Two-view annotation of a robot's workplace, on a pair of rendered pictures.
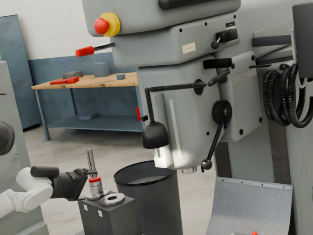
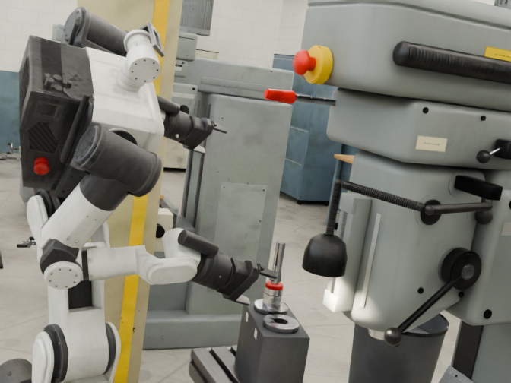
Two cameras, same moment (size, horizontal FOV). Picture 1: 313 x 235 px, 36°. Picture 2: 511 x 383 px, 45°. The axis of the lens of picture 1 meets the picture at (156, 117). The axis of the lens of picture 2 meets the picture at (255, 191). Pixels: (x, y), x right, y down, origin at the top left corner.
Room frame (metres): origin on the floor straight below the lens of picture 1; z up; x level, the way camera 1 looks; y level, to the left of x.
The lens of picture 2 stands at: (0.29, -0.25, 1.74)
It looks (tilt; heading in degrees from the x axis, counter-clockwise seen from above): 11 degrees down; 23
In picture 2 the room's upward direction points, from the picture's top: 8 degrees clockwise
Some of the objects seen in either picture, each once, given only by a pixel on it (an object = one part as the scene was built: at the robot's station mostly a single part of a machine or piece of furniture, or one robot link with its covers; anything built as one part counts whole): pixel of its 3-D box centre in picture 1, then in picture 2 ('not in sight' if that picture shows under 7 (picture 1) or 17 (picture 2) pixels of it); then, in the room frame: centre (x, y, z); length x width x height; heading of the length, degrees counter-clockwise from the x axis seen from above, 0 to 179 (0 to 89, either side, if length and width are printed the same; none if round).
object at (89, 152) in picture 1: (91, 163); (277, 263); (1.74, 0.27, 1.26); 0.03 x 0.03 x 0.11
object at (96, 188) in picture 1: (96, 186); (272, 296); (1.74, 0.27, 1.17); 0.05 x 0.05 x 0.05
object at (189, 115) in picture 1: (181, 111); (401, 240); (1.43, -0.08, 1.47); 0.21 x 0.19 x 0.32; 49
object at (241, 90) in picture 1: (214, 95); (477, 241); (1.57, -0.20, 1.47); 0.24 x 0.19 x 0.26; 49
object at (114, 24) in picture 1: (109, 24); (317, 64); (1.25, 0.08, 1.76); 0.06 x 0.02 x 0.06; 49
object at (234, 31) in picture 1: (221, 39); (503, 152); (1.38, -0.22, 1.66); 0.12 x 0.04 x 0.04; 139
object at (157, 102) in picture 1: (159, 130); (347, 252); (1.34, 0.00, 1.45); 0.04 x 0.04 x 0.21; 49
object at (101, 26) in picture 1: (102, 25); (305, 62); (1.23, 0.09, 1.76); 0.04 x 0.03 x 0.04; 49
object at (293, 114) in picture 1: (280, 95); not in sight; (1.50, -0.40, 1.45); 0.18 x 0.16 x 0.21; 139
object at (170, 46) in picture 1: (177, 38); (439, 129); (1.45, -0.10, 1.68); 0.34 x 0.24 x 0.10; 139
